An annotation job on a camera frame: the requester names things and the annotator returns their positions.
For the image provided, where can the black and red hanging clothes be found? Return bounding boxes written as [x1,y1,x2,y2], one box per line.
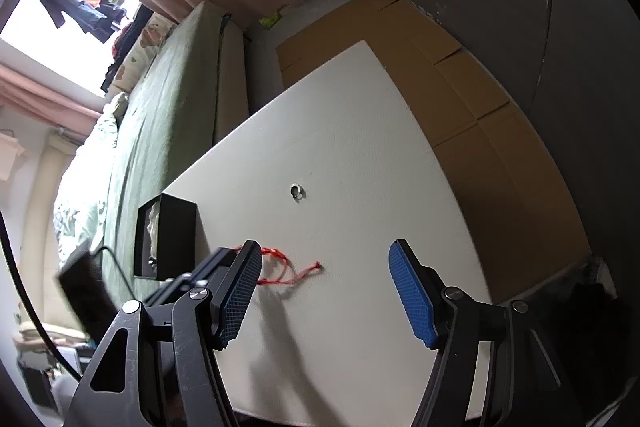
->
[99,3,154,96]

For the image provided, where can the white hanging cloth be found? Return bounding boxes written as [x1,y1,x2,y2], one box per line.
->
[0,131,27,181]

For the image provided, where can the pale green quilt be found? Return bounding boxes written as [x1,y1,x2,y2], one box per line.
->
[52,93,127,260]

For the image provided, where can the bed with green sheet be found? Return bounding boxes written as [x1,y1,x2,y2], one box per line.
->
[97,0,252,299]

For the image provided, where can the brown cardboard sheets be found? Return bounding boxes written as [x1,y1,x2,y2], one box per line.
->
[275,0,594,306]

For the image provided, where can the red string bracelet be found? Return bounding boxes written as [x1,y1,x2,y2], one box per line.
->
[234,245,323,286]

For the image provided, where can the black jewelry box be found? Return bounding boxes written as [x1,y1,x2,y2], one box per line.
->
[133,193,199,283]

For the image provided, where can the printed pillow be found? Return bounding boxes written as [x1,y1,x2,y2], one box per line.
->
[112,13,179,96]

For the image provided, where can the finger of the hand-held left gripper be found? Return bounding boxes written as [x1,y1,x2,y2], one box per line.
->
[159,246,239,297]

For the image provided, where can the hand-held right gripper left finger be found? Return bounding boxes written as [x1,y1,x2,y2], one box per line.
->
[62,239,264,427]

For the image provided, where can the small pink curtain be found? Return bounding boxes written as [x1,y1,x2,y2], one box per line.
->
[0,64,104,134]

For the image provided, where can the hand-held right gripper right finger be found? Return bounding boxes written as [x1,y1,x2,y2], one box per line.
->
[389,239,586,427]

